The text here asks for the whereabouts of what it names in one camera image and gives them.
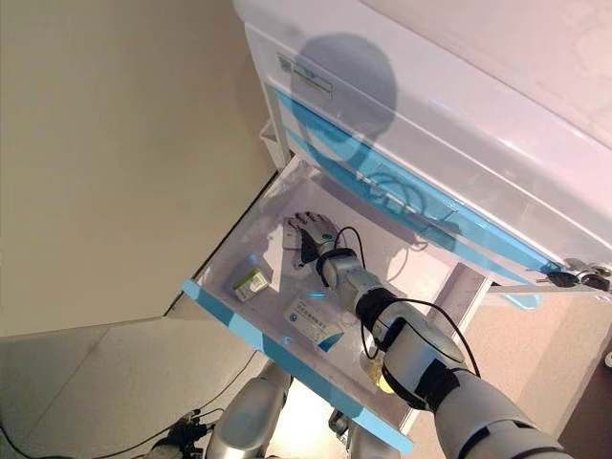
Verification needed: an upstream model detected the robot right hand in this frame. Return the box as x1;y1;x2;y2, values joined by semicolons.
286;210;341;264

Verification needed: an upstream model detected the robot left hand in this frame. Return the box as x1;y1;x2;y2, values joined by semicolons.
164;414;211;453

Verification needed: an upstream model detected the purple white medicine box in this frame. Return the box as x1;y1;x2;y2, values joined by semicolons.
280;217;307;251

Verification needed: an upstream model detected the blue fronted cart drawer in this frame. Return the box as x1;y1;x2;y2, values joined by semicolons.
181;157;493;455

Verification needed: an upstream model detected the small green white medicine box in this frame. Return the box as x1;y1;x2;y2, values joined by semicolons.
232;255;274;302

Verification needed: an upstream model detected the blue white medicine box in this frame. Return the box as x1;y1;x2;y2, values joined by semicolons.
282;296;345;354

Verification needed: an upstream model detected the yellow capped medicine bottle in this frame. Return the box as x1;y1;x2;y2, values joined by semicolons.
361;351;396;396

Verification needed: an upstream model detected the grey robot left leg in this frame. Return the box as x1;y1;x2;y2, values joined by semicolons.
205;361;293;459

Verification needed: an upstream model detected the cart label sticker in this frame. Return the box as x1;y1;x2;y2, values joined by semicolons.
276;51;334;95

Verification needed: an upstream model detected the white medical cart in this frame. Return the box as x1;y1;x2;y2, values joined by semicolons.
232;0;612;312

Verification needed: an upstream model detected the light blue waste bin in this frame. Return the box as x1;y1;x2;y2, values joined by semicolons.
501;292;544;310

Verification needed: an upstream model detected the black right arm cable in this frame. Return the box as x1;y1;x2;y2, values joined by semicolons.
334;227;482;379

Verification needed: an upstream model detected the thin floor cable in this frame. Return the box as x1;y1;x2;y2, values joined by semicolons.
0;351;262;458

